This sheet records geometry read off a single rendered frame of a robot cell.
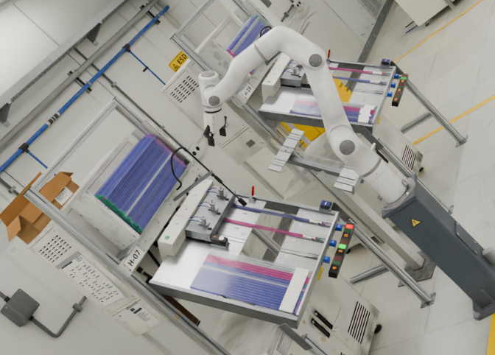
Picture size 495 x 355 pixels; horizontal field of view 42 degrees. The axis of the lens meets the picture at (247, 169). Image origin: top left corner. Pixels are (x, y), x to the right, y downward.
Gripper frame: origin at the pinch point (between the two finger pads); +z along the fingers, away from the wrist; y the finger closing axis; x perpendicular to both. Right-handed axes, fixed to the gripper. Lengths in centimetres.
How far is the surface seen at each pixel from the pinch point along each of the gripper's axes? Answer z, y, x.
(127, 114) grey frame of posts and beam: 8, -14, -67
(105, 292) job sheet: 70, 48, -44
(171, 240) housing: 47, 23, -18
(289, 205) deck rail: 53, -31, 16
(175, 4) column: 49, -260, -226
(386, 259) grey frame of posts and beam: 82, -44, 64
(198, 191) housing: 44, -12, -26
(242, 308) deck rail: 60, 36, 28
